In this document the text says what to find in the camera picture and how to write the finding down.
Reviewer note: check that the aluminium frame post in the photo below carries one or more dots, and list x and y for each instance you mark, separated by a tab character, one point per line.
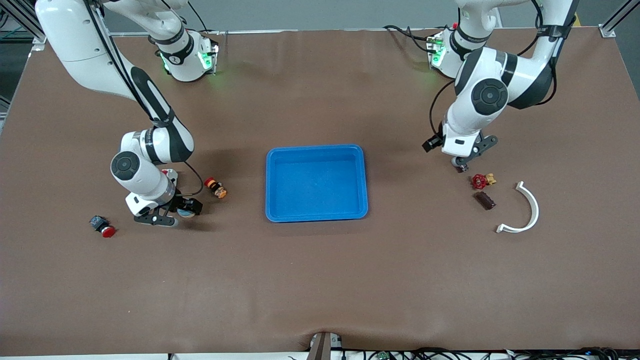
15	15
620	15

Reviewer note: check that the orange black emergency button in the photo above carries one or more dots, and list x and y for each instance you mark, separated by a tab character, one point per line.
215	187

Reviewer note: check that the short dark electrolytic capacitor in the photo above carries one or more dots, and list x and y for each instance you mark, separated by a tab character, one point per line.
462	169

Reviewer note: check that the blue bell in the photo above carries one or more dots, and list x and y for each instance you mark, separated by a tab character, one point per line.
186	214

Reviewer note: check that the blue plastic tray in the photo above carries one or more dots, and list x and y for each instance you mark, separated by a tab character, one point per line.
316	185

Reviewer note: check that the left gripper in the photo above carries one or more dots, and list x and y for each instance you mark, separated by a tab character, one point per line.
431	144

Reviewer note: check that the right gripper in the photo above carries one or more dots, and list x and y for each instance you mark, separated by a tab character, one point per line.
191	204

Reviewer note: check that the white curved pipe clamp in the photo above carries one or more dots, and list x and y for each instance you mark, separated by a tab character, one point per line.
536	207

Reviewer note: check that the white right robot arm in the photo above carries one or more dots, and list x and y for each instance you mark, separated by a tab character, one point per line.
75	40

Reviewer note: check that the brown grey camera mount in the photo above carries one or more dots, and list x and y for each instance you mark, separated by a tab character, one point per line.
322	347

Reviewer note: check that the long brown electrolytic capacitor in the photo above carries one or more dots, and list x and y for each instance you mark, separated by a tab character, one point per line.
485	200

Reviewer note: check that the brass valve red handwheel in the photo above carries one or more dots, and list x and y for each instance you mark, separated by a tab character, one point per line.
480	181

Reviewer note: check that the red mushroom push button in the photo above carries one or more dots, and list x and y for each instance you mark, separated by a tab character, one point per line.
102	226

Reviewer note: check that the white circuit breaker red switch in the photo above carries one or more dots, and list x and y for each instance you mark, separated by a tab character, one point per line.
173	175

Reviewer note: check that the small green circuit board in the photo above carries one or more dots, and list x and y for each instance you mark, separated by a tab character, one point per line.
383	355

